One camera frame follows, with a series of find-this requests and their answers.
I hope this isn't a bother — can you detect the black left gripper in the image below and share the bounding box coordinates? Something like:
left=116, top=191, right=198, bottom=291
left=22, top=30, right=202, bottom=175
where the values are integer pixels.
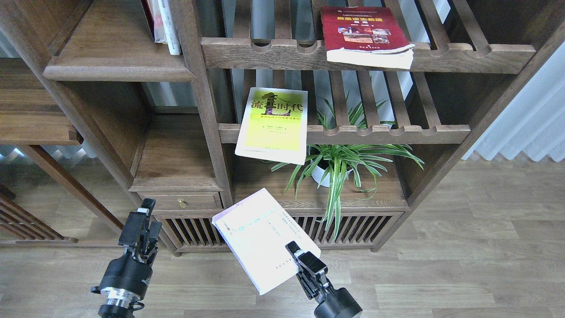
left=102, top=198, right=162, bottom=300

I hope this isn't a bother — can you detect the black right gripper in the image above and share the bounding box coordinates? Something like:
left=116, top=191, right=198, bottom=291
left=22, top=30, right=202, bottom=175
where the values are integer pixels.
left=285, top=241, right=362, bottom=318

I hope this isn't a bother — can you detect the white lavender book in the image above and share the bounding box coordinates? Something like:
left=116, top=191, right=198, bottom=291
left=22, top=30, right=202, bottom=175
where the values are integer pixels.
left=212, top=189, right=321, bottom=295

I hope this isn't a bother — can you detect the yellow green book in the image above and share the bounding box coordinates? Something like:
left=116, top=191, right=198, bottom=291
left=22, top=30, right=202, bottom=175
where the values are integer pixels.
left=235, top=87, right=308, bottom=165

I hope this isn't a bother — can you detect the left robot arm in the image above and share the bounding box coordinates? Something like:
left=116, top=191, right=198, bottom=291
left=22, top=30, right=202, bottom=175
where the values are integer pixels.
left=90, top=198, right=162, bottom=318

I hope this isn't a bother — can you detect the brass drawer knob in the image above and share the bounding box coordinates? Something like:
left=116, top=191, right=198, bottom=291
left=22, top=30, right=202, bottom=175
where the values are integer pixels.
left=177, top=198, right=187, bottom=209

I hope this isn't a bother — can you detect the white plant pot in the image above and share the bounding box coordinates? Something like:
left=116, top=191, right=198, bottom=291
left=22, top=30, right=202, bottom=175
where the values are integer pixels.
left=311, top=159, right=331, bottom=187

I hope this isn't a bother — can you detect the green spider plant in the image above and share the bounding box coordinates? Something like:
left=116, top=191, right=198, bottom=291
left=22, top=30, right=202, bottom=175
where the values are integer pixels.
left=270, top=93, right=425, bottom=241

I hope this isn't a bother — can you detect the wooden side furniture left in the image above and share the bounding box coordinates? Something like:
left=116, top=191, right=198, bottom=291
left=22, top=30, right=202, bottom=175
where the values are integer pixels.
left=1, top=57, right=122, bottom=248

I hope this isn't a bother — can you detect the dark wooden bookshelf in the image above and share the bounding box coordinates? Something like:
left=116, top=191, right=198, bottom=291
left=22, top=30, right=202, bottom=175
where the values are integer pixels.
left=1, top=0, right=564, bottom=253

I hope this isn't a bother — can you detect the upright white book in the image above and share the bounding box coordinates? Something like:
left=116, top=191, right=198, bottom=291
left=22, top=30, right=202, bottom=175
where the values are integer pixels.
left=151, top=0, right=181, bottom=56

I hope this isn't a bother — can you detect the upright dark red book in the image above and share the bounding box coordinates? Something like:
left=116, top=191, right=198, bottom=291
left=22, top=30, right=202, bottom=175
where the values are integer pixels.
left=141, top=0, right=155, bottom=41

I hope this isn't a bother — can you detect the red paperback book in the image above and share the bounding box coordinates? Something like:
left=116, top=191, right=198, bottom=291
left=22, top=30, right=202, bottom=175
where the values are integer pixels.
left=321, top=5, right=414, bottom=70

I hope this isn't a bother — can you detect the white pleated curtain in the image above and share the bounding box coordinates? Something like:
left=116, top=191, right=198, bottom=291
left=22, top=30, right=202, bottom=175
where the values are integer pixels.
left=461, top=42, right=565, bottom=162

